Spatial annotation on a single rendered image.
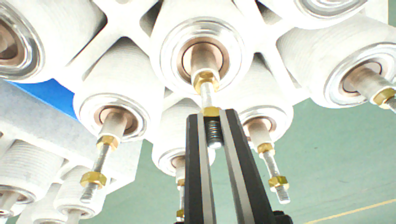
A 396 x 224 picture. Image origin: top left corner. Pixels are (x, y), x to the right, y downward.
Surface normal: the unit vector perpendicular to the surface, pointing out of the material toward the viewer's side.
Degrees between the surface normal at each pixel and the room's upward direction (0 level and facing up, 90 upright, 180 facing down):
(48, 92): 88
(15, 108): 90
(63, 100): 88
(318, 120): 0
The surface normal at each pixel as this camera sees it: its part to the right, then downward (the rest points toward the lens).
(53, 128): 0.78, -0.48
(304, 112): 0.05, 0.68
